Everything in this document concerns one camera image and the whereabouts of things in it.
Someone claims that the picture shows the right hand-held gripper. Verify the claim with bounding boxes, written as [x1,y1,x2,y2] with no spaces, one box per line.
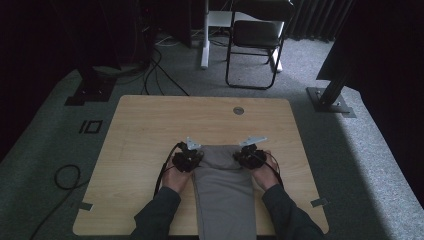
[232,135,269,170]

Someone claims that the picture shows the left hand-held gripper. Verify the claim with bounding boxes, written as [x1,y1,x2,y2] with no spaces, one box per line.
[171,136,205,174]

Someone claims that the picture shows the grey pants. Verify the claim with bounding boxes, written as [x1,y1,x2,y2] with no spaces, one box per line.
[192,144,258,240]

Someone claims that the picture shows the person's left hand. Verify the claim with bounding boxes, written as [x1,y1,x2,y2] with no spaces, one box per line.
[161,155,195,195]

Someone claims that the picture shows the person's right hand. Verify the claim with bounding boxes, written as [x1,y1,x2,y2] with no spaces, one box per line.
[249,150,282,192]

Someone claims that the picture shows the black metal stand with base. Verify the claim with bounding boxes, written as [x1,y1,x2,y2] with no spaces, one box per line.
[305,29,357,119]

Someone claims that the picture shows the black stand base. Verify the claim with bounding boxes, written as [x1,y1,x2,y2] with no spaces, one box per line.
[64,65,118,107]

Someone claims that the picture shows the black folding chair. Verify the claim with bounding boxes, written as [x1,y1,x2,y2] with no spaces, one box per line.
[225,0,295,91]

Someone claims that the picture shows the dark curtain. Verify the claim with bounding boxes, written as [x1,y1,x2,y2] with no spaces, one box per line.
[285,0,355,44]

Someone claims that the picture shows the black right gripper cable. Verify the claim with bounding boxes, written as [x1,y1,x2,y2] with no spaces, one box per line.
[253,150,285,188]

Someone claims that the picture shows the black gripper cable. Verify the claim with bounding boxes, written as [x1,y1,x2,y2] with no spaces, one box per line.
[253,150,285,188]
[153,141,188,198]

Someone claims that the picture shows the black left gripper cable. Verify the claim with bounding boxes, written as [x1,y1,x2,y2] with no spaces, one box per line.
[153,141,188,198]

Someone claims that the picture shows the black floor cables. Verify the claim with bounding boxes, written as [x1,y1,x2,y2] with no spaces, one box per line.
[142,48,190,97]

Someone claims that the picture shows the white desk frame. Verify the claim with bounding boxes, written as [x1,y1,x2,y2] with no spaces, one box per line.
[200,0,285,73]

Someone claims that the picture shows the black looped floor cable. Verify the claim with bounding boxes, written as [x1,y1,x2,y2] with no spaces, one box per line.
[29,163,92,240]

